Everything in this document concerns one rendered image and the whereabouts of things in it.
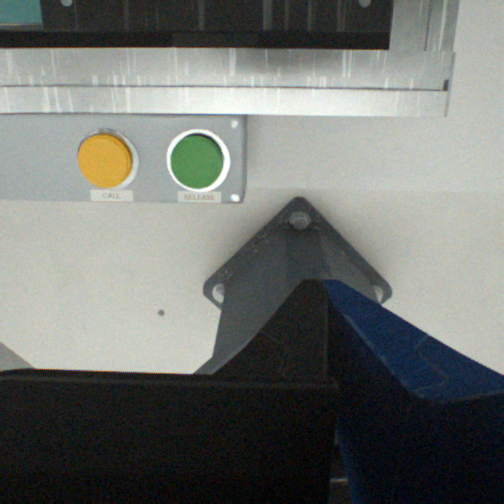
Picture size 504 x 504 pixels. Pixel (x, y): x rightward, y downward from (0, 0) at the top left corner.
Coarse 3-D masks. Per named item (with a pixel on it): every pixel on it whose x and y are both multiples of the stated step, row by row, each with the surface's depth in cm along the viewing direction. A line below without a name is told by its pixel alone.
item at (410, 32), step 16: (400, 0) 31; (416, 0) 31; (432, 0) 31; (448, 0) 31; (400, 16) 31; (416, 16) 31; (432, 16) 31; (448, 16) 31; (400, 32) 32; (416, 32) 32; (432, 32) 32; (448, 32) 32; (368, 48) 39; (384, 48) 34; (400, 48) 32; (416, 48) 33; (432, 48) 32; (448, 48) 32
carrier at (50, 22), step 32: (64, 0) 31; (96, 0) 31; (128, 0) 31; (160, 0) 31; (192, 0) 31; (224, 0) 31; (256, 0) 31; (288, 0) 30; (320, 0) 30; (352, 0) 30; (384, 0) 30; (64, 32) 32; (96, 32) 32; (128, 32) 32; (160, 32) 32; (256, 32) 32; (288, 32) 31; (320, 32) 31; (352, 32) 31; (384, 32) 31
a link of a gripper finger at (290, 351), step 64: (320, 320) 8; (0, 384) 3; (64, 384) 3; (128, 384) 3; (192, 384) 3; (256, 384) 3; (320, 384) 3; (0, 448) 3; (64, 448) 3; (128, 448) 3; (192, 448) 3; (256, 448) 3; (320, 448) 3
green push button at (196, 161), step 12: (180, 144) 34; (192, 144) 34; (204, 144) 34; (216, 144) 34; (180, 156) 34; (192, 156) 34; (204, 156) 34; (216, 156) 34; (180, 168) 35; (192, 168) 35; (204, 168) 35; (216, 168) 35; (180, 180) 35; (192, 180) 35; (204, 180) 35; (216, 180) 35
